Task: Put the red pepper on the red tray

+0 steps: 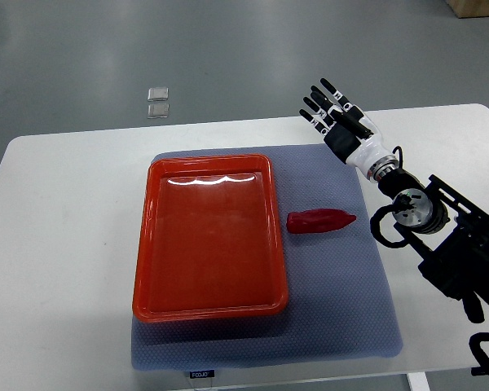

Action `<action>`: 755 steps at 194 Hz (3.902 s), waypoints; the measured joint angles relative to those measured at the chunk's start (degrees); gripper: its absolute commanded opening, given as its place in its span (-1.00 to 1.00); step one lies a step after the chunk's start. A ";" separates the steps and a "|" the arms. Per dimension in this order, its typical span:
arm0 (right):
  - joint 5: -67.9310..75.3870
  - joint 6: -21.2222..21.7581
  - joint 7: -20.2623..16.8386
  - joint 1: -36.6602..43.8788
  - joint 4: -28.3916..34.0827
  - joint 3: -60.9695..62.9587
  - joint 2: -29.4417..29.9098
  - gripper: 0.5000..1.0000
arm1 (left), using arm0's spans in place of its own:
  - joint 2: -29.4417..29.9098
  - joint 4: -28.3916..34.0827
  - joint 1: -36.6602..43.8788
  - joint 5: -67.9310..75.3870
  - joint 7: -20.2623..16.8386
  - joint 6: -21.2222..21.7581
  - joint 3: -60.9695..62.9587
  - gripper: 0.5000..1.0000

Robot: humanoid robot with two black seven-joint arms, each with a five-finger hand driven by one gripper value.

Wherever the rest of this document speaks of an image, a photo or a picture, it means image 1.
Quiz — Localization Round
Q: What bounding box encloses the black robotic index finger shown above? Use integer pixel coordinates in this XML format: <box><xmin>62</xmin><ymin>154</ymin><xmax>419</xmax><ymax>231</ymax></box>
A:
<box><xmin>320</xmin><ymin>78</ymin><xmax>346</xmax><ymax>104</ymax></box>

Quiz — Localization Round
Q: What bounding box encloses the blue-grey textured mat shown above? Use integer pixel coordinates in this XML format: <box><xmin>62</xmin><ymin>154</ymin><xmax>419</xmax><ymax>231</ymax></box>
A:
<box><xmin>131</xmin><ymin>143</ymin><xmax>403</xmax><ymax>371</ymax></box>

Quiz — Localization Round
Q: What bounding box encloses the red plastic tray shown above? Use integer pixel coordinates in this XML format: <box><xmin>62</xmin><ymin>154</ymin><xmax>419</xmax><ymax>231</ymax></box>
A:
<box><xmin>132</xmin><ymin>154</ymin><xmax>289</xmax><ymax>323</ymax></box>

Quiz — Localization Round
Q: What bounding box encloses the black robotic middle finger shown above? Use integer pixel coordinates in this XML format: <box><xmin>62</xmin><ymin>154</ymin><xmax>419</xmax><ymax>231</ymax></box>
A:
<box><xmin>311</xmin><ymin>85</ymin><xmax>339</xmax><ymax>112</ymax></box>

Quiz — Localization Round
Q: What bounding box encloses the white table leg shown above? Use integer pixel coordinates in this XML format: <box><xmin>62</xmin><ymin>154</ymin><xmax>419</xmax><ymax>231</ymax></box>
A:
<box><xmin>407</xmin><ymin>372</ymin><xmax>430</xmax><ymax>391</ymax></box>

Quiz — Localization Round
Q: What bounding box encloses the red pepper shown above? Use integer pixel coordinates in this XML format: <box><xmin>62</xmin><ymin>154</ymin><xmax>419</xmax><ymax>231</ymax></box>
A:
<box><xmin>286</xmin><ymin>209</ymin><xmax>356</xmax><ymax>235</ymax></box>

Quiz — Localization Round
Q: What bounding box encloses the upper silver floor plate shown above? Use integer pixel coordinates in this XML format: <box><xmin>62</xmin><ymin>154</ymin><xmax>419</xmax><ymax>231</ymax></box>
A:
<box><xmin>148</xmin><ymin>86</ymin><xmax>169</xmax><ymax>102</ymax></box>

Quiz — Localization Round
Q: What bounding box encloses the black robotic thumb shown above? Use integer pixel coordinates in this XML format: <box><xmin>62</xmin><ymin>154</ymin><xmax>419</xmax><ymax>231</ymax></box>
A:
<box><xmin>337</xmin><ymin>112</ymin><xmax>372</xmax><ymax>137</ymax></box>

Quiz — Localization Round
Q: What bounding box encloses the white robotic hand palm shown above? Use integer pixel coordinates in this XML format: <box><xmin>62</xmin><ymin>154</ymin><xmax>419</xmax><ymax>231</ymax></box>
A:
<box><xmin>324</xmin><ymin>106</ymin><xmax>393</xmax><ymax>178</ymax></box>

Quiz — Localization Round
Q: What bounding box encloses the black cable loop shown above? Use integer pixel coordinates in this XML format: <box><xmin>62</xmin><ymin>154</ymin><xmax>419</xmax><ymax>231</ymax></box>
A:
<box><xmin>369</xmin><ymin>203</ymin><xmax>412</xmax><ymax>249</ymax></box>

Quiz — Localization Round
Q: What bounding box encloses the black robotic little finger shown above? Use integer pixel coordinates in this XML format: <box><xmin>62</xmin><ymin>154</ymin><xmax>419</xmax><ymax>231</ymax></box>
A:
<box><xmin>299</xmin><ymin>109</ymin><xmax>329</xmax><ymax>134</ymax></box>

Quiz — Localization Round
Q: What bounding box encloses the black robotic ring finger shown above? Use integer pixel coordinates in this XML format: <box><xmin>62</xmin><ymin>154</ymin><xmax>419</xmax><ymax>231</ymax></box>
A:
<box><xmin>303</xmin><ymin>97</ymin><xmax>333</xmax><ymax>122</ymax></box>

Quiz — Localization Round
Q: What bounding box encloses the cardboard box corner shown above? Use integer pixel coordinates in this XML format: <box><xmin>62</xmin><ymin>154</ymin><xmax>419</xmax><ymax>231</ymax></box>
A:
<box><xmin>446</xmin><ymin>0</ymin><xmax>489</xmax><ymax>19</ymax></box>

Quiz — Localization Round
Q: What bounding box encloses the black frame bottom right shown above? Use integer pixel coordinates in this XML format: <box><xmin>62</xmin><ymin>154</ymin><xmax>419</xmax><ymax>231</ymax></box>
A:
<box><xmin>469</xmin><ymin>332</ymin><xmax>489</xmax><ymax>377</ymax></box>

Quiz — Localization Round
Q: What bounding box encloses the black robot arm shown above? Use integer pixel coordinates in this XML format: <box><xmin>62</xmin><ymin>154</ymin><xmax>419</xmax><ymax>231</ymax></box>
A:
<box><xmin>299</xmin><ymin>79</ymin><xmax>489</xmax><ymax>323</ymax></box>

